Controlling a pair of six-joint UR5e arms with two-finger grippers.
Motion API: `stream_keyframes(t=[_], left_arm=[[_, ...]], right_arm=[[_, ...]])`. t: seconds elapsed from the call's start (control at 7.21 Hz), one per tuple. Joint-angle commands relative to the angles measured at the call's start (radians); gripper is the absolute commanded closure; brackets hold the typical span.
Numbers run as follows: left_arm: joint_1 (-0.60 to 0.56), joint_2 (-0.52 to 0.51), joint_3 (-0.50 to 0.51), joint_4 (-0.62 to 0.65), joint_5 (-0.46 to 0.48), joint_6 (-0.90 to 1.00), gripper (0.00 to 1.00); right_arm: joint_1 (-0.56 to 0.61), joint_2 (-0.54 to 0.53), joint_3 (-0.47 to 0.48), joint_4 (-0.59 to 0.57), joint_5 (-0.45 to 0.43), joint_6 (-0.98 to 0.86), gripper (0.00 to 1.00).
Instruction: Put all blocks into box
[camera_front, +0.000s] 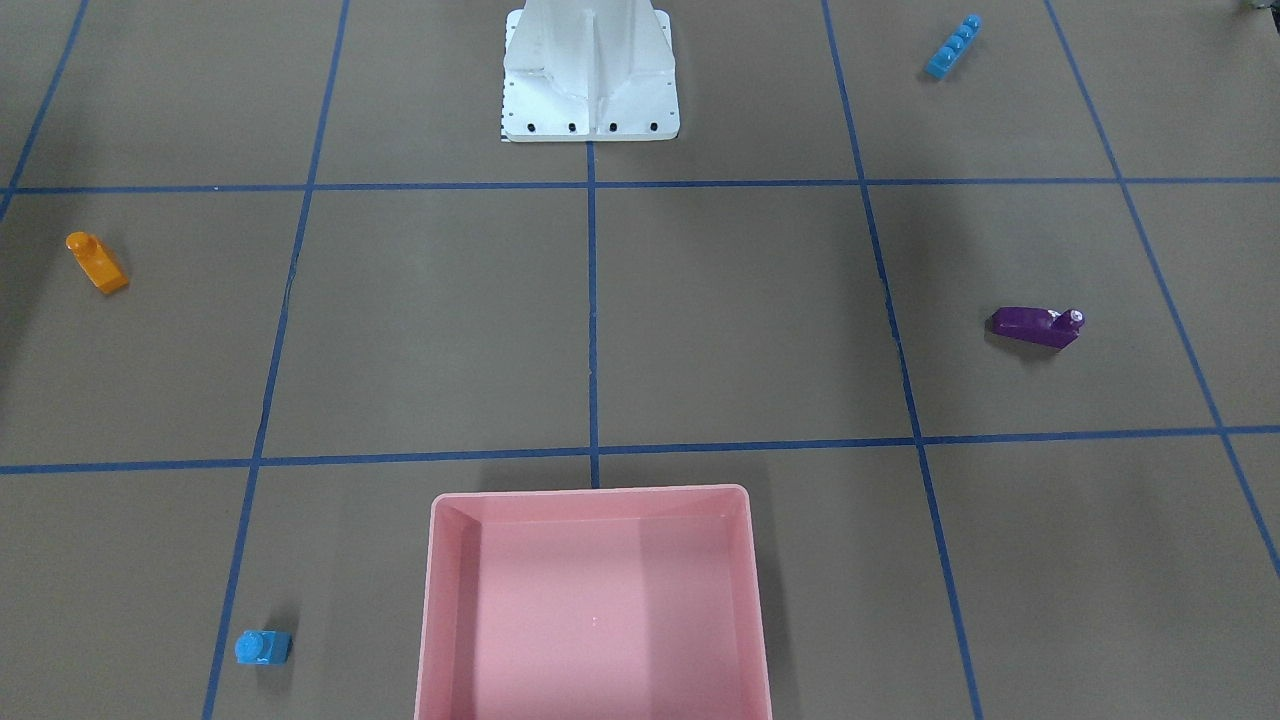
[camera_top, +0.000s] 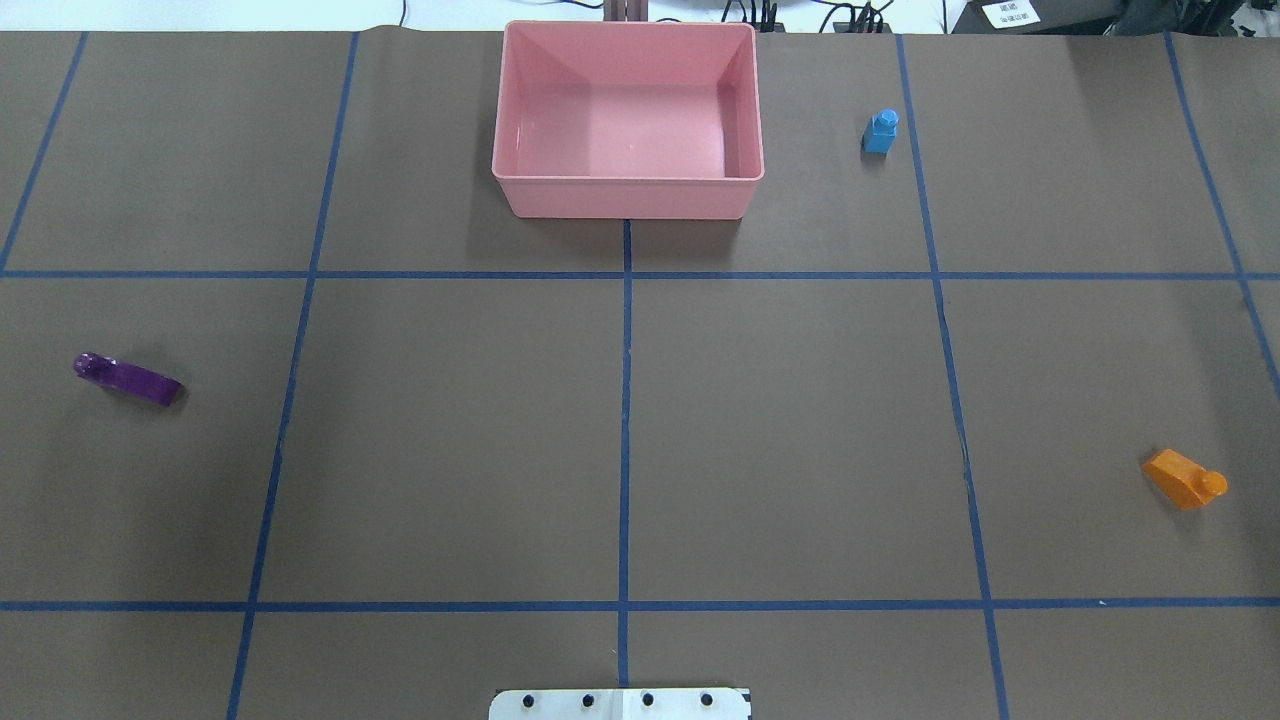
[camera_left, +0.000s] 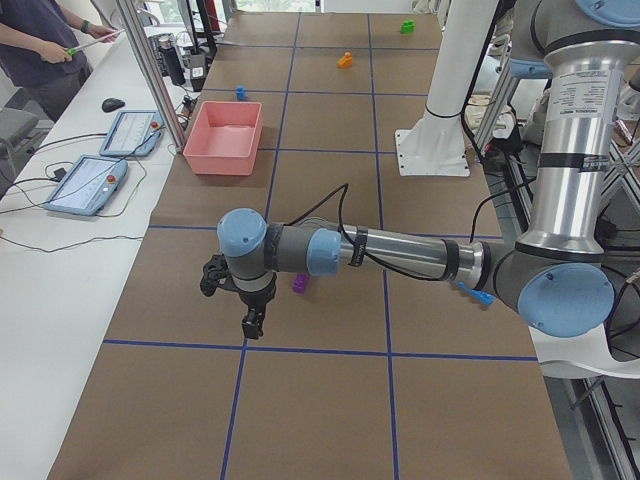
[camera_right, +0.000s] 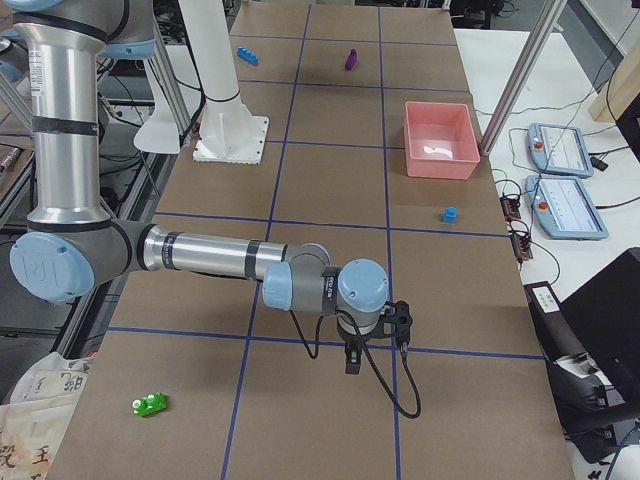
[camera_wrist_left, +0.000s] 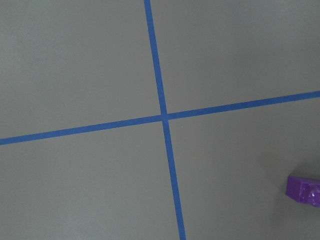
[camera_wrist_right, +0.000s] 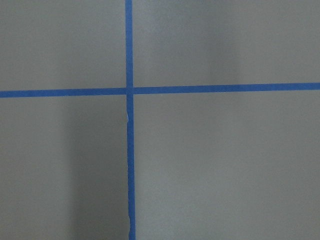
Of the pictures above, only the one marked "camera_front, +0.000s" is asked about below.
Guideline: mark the purple toy block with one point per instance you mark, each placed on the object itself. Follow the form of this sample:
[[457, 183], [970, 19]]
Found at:
[[1038, 325]]

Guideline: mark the long blue toy block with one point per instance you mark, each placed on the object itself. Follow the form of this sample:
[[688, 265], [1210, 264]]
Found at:
[[948, 55]]

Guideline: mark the small blue toy block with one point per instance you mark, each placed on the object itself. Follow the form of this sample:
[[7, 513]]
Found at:
[[263, 647]]

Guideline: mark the orange toy block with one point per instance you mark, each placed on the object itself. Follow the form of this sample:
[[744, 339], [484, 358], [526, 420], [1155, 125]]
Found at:
[[98, 262]]

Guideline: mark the pink plastic box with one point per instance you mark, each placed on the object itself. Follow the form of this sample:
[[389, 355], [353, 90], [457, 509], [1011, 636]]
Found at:
[[632, 603]]

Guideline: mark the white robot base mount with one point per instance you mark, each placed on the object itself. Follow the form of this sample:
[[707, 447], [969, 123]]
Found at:
[[589, 71]]

